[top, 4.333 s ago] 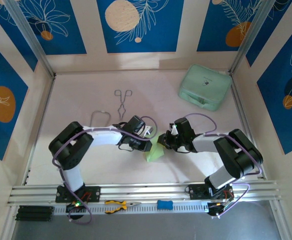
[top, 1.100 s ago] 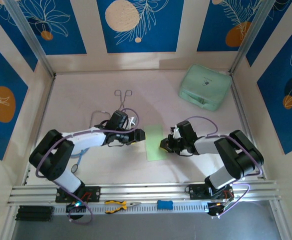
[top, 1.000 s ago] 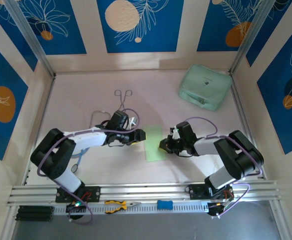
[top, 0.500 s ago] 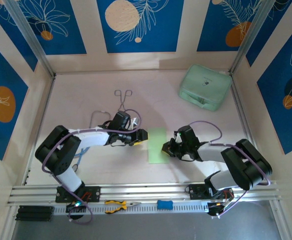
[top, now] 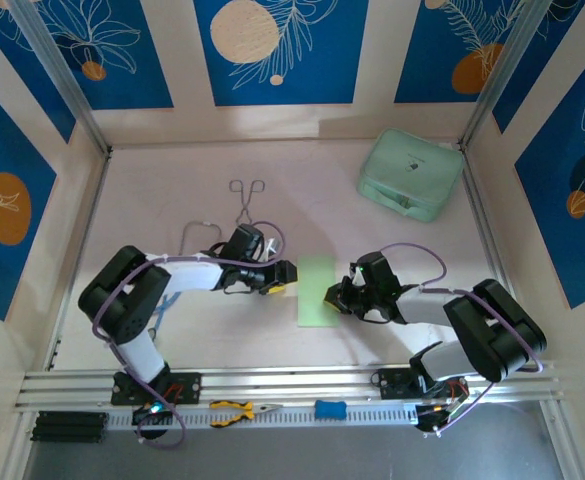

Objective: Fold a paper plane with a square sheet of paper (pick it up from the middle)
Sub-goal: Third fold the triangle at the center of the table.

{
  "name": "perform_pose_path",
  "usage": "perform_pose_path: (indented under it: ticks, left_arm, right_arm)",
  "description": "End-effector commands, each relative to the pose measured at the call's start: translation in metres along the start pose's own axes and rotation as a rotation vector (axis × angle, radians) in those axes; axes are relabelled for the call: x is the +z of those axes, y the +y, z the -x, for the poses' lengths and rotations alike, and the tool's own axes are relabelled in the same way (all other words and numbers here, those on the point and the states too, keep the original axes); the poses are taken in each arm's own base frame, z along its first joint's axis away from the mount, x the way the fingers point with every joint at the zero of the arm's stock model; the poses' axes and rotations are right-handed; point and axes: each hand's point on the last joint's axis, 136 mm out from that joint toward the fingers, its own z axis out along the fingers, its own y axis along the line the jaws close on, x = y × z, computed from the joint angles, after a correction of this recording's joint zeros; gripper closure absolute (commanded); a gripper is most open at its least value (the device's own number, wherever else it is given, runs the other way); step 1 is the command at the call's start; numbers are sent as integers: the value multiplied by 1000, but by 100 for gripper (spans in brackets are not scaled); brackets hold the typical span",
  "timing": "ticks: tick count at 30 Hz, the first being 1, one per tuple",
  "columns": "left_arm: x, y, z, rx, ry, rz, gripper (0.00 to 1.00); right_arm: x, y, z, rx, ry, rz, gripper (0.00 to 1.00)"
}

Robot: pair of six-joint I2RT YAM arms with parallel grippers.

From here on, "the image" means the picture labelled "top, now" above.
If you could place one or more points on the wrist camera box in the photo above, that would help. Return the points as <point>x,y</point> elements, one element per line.
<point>354,281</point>
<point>271,248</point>

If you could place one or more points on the grey metal panel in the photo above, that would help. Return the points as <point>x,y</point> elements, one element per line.
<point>292,455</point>

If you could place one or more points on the aluminium corner post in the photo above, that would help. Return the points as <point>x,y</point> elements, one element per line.
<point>62,75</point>
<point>504,75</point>

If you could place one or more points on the aluminium side rail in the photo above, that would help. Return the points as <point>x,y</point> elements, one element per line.
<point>95,200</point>
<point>472,175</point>

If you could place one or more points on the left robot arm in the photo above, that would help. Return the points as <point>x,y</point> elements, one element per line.
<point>122,320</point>

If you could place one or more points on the aluminium rail frame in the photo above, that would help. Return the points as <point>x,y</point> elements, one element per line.
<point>292,380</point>

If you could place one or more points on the green paper sheet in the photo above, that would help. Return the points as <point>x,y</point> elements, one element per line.
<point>312,280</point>

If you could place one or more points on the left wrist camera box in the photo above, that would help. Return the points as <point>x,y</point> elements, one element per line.
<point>271,248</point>

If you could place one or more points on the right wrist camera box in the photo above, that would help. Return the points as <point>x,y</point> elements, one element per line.
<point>354,281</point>

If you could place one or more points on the black ribbed block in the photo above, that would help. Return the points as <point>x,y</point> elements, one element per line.
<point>69,426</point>

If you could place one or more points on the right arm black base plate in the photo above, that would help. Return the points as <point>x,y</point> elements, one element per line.
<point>394,382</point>

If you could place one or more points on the mint green zip pouch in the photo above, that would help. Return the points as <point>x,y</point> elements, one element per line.
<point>407,165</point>

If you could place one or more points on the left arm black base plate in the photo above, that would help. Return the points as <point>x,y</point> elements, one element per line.
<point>187,387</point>

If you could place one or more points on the metal tongs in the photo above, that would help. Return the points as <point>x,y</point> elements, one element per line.
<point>247,197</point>

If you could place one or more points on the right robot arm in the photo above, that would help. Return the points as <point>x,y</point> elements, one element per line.
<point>497,335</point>

